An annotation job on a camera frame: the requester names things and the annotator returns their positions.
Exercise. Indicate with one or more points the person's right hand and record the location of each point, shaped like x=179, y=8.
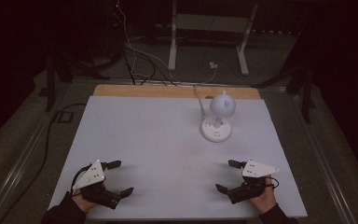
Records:
x=265, y=200

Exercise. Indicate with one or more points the pale blue table mat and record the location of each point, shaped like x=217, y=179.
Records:
x=152, y=140

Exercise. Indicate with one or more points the metal floor rail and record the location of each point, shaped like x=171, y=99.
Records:
x=326, y=168
x=15, y=165

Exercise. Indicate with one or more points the white round power strip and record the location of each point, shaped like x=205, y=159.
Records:
x=218, y=135

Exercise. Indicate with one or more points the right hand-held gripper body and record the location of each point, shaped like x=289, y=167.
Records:
x=256, y=169

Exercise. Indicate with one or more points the black square floor plate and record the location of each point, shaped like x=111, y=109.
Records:
x=63, y=117

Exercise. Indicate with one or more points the person's left hand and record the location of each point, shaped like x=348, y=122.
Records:
x=83, y=202

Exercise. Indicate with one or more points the black stand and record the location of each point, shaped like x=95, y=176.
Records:
x=50, y=87
x=306, y=96

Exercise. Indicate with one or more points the white round night lamp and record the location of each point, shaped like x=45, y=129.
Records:
x=223, y=105

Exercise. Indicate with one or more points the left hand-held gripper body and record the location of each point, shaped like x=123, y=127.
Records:
x=88, y=179

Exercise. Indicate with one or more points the white plug adapter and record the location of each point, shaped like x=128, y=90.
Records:
x=213, y=65

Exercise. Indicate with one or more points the white metal stand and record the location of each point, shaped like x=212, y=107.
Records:
x=172, y=46

